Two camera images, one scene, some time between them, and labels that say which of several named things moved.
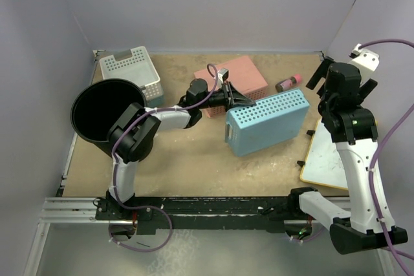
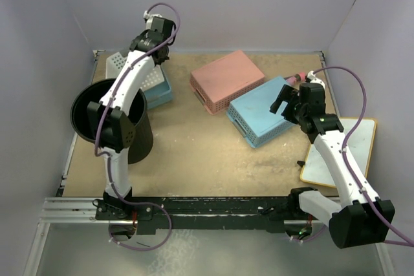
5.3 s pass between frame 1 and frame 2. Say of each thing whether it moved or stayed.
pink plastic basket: moved
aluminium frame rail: stayed
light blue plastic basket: moved
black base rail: stayed
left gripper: moved
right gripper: moved
